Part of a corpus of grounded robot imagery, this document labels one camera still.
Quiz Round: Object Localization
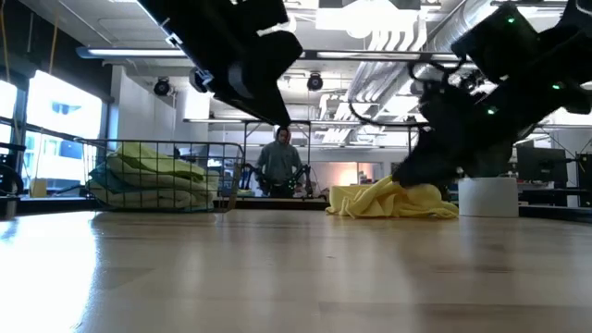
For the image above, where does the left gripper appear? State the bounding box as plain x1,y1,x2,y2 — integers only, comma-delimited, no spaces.
164,20,304,127

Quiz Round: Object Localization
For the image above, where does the black wire basket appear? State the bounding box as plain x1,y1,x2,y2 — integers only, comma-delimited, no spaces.
75,137,247,215

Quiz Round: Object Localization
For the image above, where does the black box-shaped equipment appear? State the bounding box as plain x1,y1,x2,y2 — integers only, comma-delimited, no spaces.
575,152,592,208

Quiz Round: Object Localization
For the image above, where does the yellow microfiber towel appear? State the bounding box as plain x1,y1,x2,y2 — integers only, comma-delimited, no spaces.
326,175,460,220

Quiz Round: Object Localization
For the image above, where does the black computer monitor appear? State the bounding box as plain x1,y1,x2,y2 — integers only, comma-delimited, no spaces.
515,145,569,185

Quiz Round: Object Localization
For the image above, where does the snake plant in white pot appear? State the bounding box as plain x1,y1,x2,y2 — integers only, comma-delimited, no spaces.
457,177,520,218

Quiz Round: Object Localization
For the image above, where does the long ceiling light bar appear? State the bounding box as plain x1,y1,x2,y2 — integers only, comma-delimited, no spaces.
76,44,463,65

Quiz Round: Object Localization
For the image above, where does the standing person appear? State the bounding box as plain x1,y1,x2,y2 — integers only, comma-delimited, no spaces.
255,125,305,199

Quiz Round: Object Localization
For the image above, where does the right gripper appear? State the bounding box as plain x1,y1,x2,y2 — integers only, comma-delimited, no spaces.
391,73,563,189

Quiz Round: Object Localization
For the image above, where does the background black metal stand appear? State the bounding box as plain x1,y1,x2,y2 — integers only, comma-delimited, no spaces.
240,118,314,193

